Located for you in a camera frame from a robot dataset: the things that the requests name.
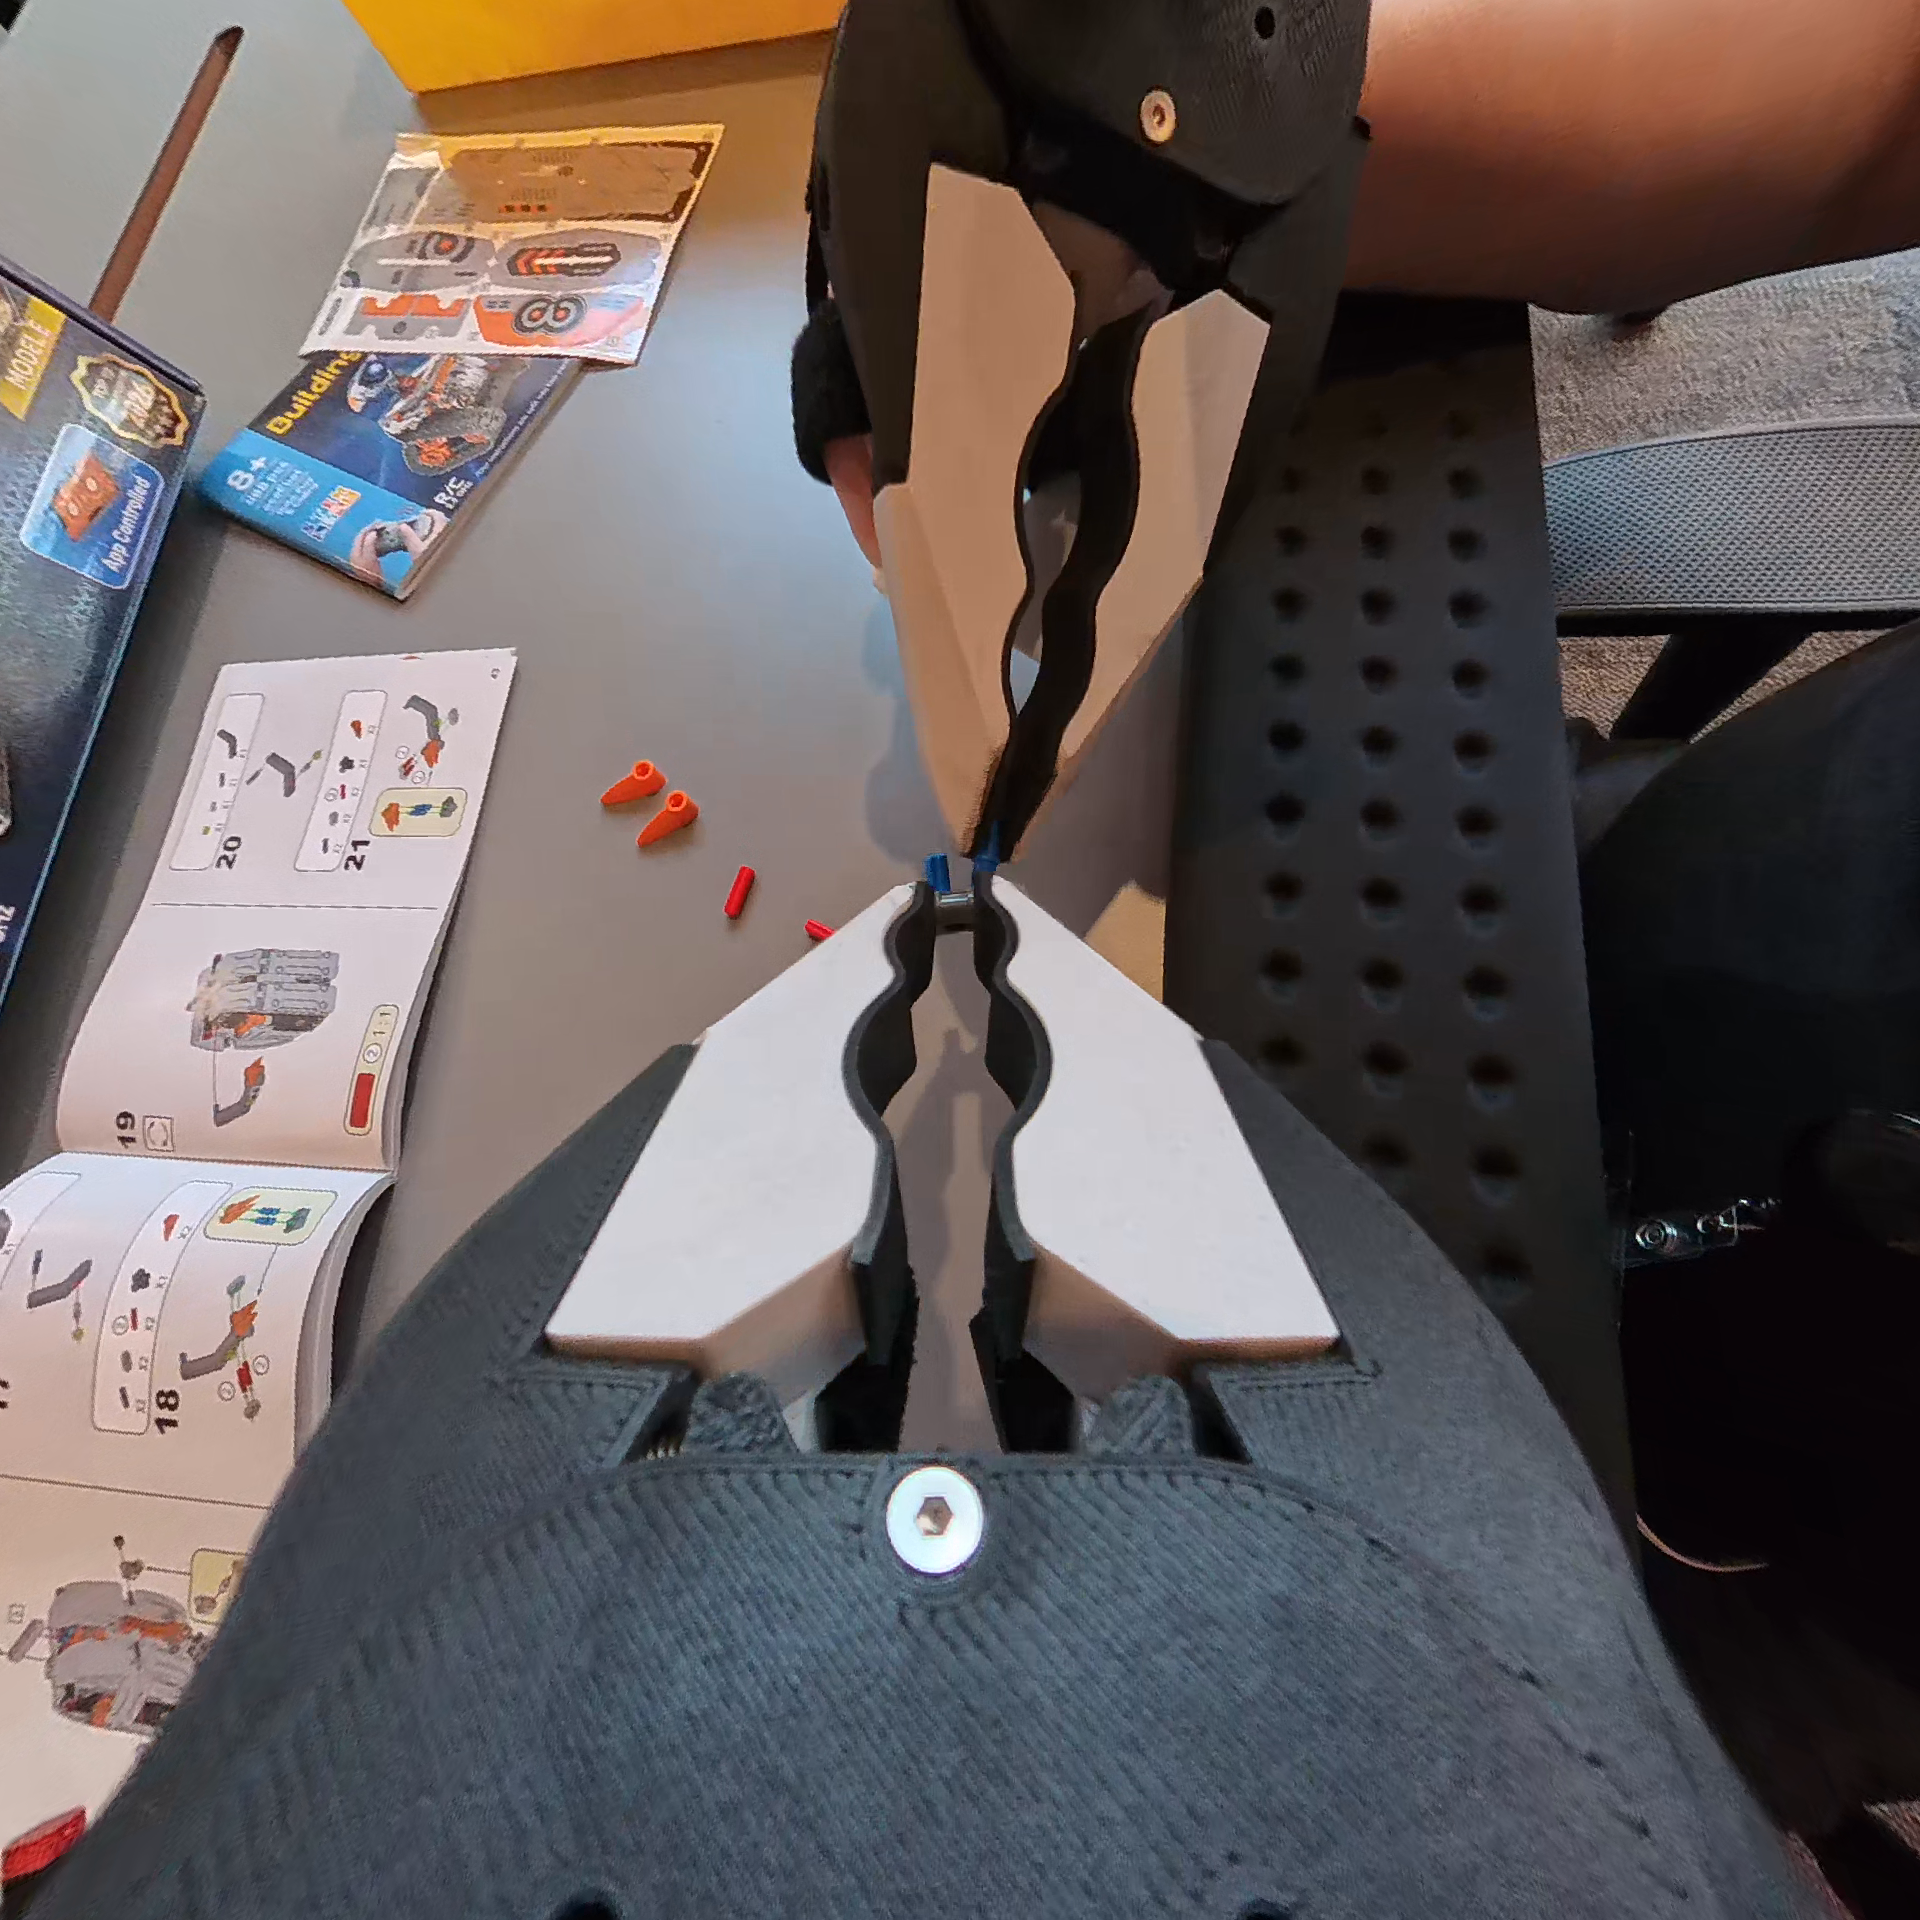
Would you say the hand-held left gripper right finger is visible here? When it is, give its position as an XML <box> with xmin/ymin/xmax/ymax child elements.
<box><xmin>970</xmin><ymin>872</ymin><xmax>1345</xmax><ymax>1452</ymax></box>

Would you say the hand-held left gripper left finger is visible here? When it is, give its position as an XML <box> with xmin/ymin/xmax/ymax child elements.
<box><xmin>542</xmin><ymin>881</ymin><xmax>935</xmax><ymax>1455</ymax></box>

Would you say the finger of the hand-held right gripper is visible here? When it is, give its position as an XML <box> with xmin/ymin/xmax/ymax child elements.
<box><xmin>979</xmin><ymin>209</ymin><xmax>1274</xmax><ymax>875</ymax></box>
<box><xmin>874</xmin><ymin>161</ymin><xmax>1089</xmax><ymax>852</ymax></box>

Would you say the person's right forearm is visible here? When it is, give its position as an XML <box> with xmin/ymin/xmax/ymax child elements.
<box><xmin>1342</xmin><ymin>0</ymin><xmax>1920</xmax><ymax>321</ymax></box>

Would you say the grey desk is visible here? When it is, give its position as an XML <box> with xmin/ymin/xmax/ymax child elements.
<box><xmin>0</xmin><ymin>0</ymin><xmax>1202</xmax><ymax>1501</ymax></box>

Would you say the person's right hand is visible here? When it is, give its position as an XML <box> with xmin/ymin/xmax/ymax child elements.
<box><xmin>830</xmin><ymin>432</ymin><xmax>890</xmax><ymax>570</ymax></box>

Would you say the black perforated chair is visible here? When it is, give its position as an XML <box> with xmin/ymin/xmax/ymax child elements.
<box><xmin>1168</xmin><ymin>292</ymin><xmax>1641</xmax><ymax>1517</ymax></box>

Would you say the yellow plastic bin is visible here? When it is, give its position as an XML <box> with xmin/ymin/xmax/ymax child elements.
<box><xmin>344</xmin><ymin>0</ymin><xmax>850</xmax><ymax>97</ymax></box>

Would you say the orange sticker sheet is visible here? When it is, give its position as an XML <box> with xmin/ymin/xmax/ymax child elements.
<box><xmin>300</xmin><ymin>124</ymin><xmax>728</xmax><ymax>370</ymax></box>

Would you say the open white instruction booklet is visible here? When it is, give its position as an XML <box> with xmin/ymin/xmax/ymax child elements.
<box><xmin>0</xmin><ymin>648</ymin><xmax>522</xmax><ymax>1818</ymax></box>

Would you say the metal badge clip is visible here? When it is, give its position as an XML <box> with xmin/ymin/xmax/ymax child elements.
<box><xmin>1628</xmin><ymin>1192</ymin><xmax>1787</xmax><ymax>1268</ymax></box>

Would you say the grey mesh chair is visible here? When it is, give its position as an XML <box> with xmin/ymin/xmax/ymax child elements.
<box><xmin>1543</xmin><ymin>416</ymin><xmax>1920</xmax><ymax>740</ymax></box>

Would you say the closed blue booklet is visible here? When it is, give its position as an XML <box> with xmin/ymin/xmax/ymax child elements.
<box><xmin>199</xmin><ymin>348</ymin><xmax>590</xmax><ymax>604</ymax></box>

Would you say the person's black shirt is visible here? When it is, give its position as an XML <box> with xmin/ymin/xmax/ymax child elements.
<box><xmin>1568</xmin><ymin>621</ymin><xmax>1920</xmax><ymax>1920</ymax></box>

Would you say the blue robot kit box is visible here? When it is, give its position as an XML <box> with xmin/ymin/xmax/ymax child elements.
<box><xmin>0</xmin><ymin>257</ymin><xmax>209</xmax><ymax>1010</ymax></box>

